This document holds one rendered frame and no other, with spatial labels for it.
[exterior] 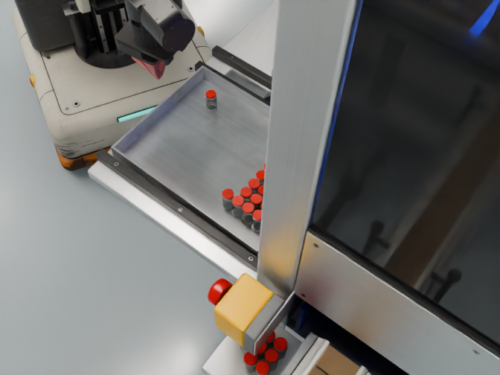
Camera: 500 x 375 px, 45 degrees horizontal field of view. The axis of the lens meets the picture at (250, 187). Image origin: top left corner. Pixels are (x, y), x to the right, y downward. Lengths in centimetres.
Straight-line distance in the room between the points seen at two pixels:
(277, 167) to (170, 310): 136
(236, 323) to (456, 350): 29
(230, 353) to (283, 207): 36
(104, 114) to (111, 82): 13
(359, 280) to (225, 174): 47
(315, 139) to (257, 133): 62
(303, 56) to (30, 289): 167
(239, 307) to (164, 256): 120
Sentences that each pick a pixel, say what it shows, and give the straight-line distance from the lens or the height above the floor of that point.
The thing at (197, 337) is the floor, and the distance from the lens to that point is 191.
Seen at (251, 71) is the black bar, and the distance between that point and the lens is 125.
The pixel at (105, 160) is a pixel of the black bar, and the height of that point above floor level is 90.
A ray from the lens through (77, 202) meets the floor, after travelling 218.
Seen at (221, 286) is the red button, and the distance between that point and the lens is 87.
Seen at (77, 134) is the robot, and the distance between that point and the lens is 203.
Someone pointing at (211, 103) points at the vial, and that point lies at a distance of 118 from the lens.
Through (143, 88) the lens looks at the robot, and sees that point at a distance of 206.
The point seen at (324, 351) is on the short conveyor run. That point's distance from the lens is 94.
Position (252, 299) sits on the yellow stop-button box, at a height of 103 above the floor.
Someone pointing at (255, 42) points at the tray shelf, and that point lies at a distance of 134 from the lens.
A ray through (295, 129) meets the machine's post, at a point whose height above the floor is 137.
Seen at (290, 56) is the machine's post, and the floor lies 146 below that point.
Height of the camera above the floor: 182
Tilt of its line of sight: 58 degrees down
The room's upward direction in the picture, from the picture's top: 2 degrees clockwise
